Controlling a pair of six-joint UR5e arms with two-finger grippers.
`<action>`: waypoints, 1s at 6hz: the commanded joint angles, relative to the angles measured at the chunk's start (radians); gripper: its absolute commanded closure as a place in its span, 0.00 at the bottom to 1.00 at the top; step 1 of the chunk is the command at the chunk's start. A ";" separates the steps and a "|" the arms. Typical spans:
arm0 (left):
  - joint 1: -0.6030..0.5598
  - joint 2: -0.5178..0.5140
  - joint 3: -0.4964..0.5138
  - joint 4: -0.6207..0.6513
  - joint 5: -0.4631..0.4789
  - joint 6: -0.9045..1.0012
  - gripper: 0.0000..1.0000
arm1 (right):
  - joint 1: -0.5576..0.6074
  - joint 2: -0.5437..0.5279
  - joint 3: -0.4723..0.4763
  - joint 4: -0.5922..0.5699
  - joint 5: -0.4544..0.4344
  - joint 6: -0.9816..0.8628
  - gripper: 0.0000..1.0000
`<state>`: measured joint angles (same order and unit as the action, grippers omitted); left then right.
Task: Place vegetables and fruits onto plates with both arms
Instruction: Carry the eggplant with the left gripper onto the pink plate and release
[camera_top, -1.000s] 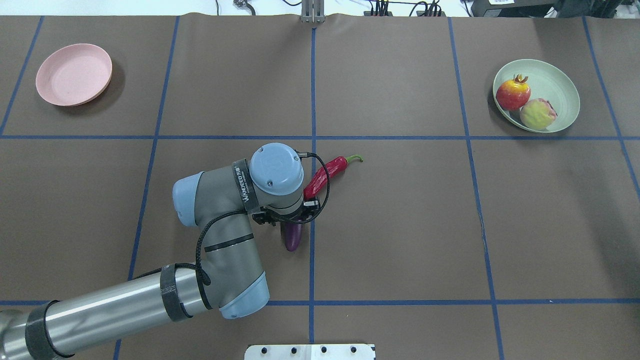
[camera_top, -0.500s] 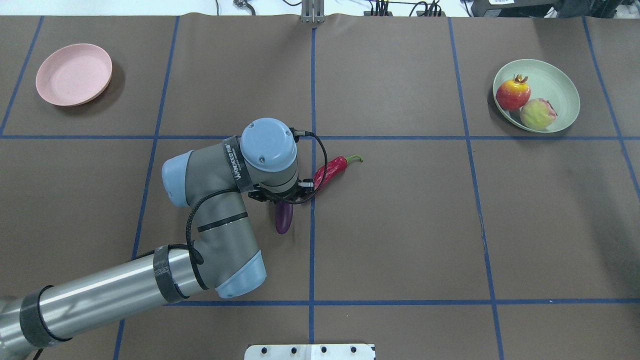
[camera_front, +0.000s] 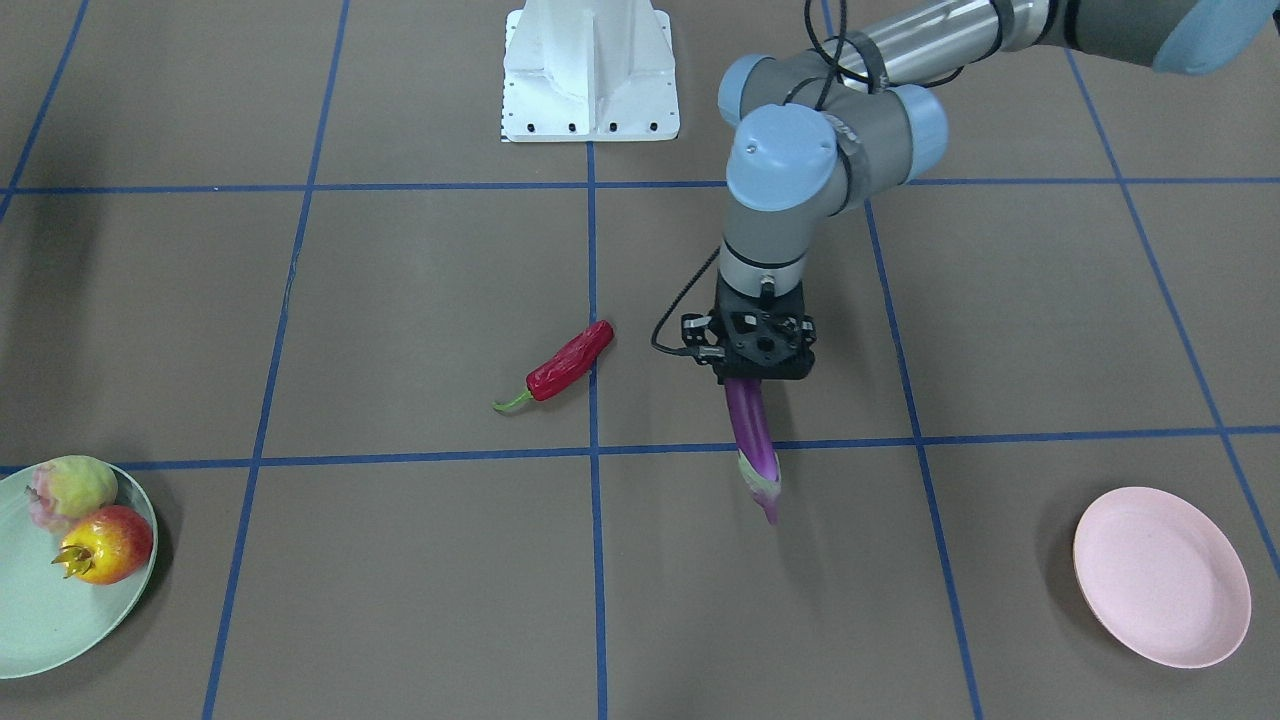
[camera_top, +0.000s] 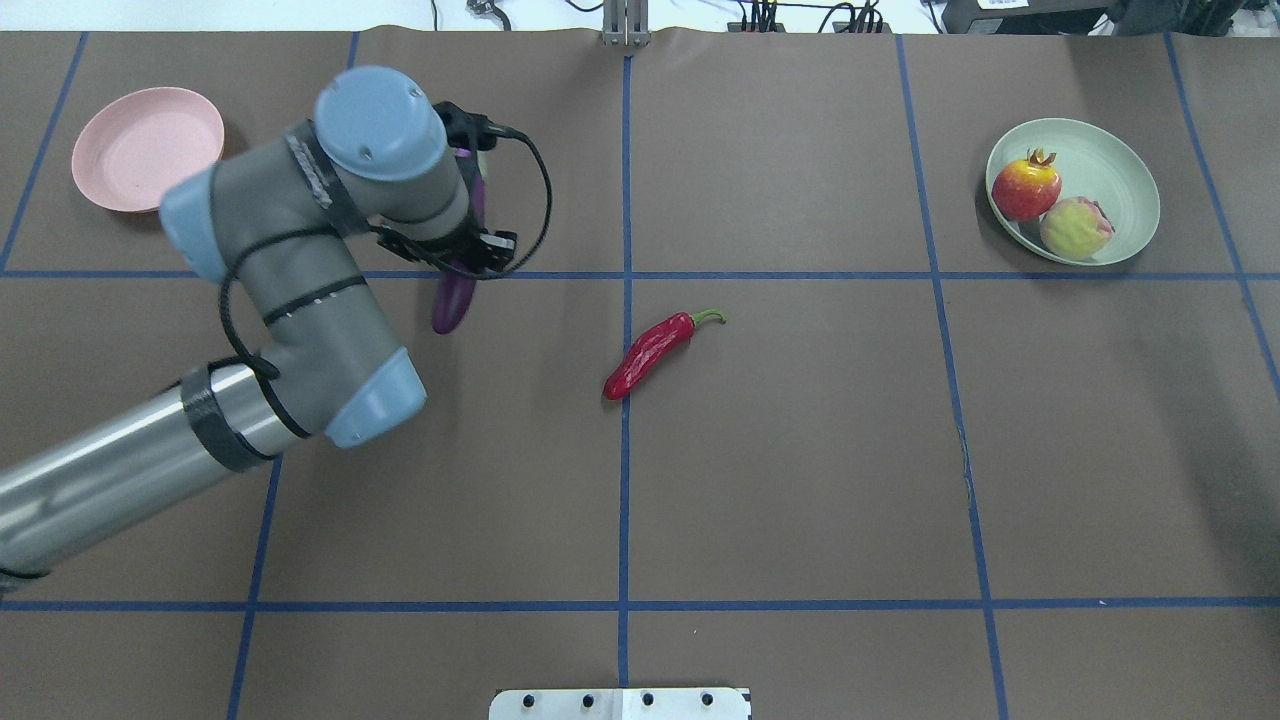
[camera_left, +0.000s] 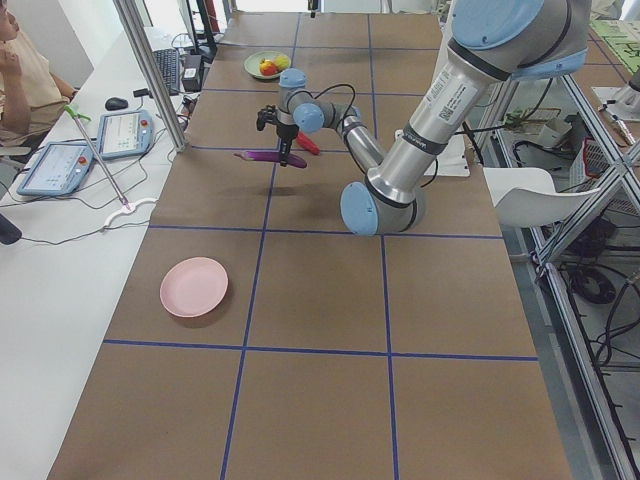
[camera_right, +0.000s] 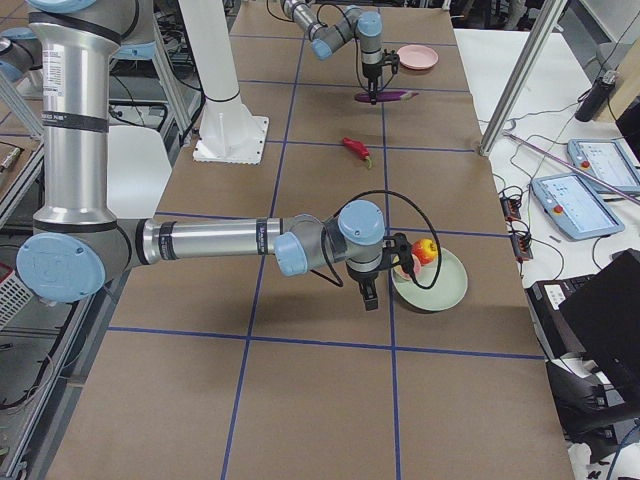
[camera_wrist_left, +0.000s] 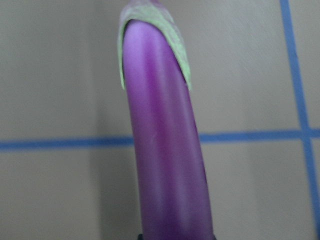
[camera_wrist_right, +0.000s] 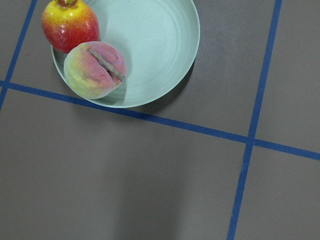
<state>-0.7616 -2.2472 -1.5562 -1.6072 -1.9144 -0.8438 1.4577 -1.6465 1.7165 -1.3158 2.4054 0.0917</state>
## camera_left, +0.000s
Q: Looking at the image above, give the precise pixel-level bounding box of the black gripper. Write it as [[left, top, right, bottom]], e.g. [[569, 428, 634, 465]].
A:
[[276, 123, 297, 167]]

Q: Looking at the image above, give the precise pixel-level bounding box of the red chili pepper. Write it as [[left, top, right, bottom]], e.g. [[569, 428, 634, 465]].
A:
[[296, 131, 320, 155]]

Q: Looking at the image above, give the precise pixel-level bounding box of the purple eggplant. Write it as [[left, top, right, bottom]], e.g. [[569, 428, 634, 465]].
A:
[[234, 151, 307, 169]]

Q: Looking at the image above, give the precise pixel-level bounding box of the yellow pink peach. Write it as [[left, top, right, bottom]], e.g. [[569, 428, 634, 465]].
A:
[[273, 54, 291, 72]]

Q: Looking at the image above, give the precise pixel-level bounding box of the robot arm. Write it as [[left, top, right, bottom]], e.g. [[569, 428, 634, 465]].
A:
[[276, 0, 591, 236]]

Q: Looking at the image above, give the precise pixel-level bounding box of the green plate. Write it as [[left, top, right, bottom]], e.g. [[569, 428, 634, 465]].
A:
[[244, 50, 286, 80]]

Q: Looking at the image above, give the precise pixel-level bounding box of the black keyboard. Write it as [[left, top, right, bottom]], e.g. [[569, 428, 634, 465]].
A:
[[152, 48, 181, 96]]

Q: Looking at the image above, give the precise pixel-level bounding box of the far blue teach pendant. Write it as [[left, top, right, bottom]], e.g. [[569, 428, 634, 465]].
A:
[[97, 110, 154, 160]]

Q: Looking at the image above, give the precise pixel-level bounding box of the blue teach pendant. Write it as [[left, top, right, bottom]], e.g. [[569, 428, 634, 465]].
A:
[[97, 110, 154, 160], [17, 142, 93, 196]]

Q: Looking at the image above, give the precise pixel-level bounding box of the pink plate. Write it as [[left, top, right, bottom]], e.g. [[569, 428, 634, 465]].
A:
[[159, 257, 229, 318]]

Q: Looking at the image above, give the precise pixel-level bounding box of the black computer mouse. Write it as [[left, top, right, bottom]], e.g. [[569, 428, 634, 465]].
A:
[[104, 97, 129, 111]]

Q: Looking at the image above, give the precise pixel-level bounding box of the reacher grabber stick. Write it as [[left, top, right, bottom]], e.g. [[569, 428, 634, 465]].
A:
[[64, 104, 158, 231]]

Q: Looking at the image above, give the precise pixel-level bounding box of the near blue teach pendant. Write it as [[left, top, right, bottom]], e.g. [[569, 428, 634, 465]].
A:
[[17, 142, 93, 196]]

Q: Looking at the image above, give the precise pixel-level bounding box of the white chair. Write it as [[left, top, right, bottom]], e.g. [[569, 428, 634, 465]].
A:
[[483, 167, 600, 228]]

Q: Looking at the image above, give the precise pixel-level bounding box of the seated person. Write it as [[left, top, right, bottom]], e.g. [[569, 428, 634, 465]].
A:
[[1, 1, 77, 147]]

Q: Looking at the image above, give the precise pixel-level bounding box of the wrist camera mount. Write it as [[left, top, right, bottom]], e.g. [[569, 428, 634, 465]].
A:
[[256, 105, 278, 131]]

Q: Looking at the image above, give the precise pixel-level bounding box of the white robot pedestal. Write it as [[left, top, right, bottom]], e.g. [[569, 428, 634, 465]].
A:
[[394, 0, 506, 178]]

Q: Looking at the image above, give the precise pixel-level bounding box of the aluminium frame post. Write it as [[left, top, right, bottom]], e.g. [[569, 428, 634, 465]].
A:
[[113, 0, 187, 153]]

